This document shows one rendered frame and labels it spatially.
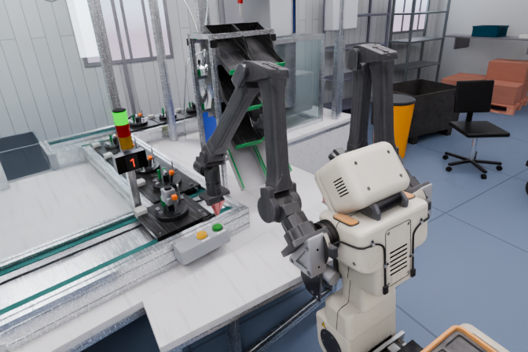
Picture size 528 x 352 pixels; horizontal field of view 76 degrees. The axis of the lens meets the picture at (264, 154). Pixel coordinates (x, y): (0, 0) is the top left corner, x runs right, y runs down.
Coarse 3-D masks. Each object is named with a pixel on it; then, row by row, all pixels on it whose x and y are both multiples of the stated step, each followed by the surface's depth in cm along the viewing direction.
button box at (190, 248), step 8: (208, 232) 131; (216, 232) 131; (224, 232) 131; (184, 240) 127; (192, 240) 126; (200, 240) 126; (208, 240) 127; (216, 240) 130; (224, 240) 132; (176, 248) 123; (184, 248) 122; (192, 248) 123; (200, 248) 126; (208, 248) 128; (176, 256) 126; (184, 256) 122; (192, 256) 124; (200, 256) 127; (184, 264) 123
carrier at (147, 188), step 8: (160, 176) 168; (168, 176) 165; (176, 176) 170; (184, 176) 174; (144, 184) 167; (152, 184) 163; (160, 184) 163; (168, 184) 162; (176, 184) 162; (184, 184) 166; (144, 192) 160; (152, 192) 159; (160, 192) 159; (176, 192) 159; (184, 192) 160; (152, 200) 153; (160, 200) 153
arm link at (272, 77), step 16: (256, 64) 89; (272, 64) 93; (256, 80) 95; (272, 80) 87; (272, 96) 88; (272, 112) 89; (272, 128) 90; (272, 144) 91; (272, 160) 92; (272, 176) 92; (288, 176) 93; (272, 192) 91; (288, 192) 95; (272, 208) 90
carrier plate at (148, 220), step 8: (184, 200) 152; (192, 200) 151; (152, 208) 147; (192, 208) 145; (200, 208) 145; (144, 216) 141; (152, 216) 141; (192, 216) 140; (200, 216) 140; (144, 224) 137; (152, 224) 136; (160, 224) 135; (168, 224) 135; (176, 224) 135; (184, 224) 135; (192, 224) 137; (152, 232) 131; (160, 232) 131; (168, 232) 130; (176, 232) 132; (160, 240) 129
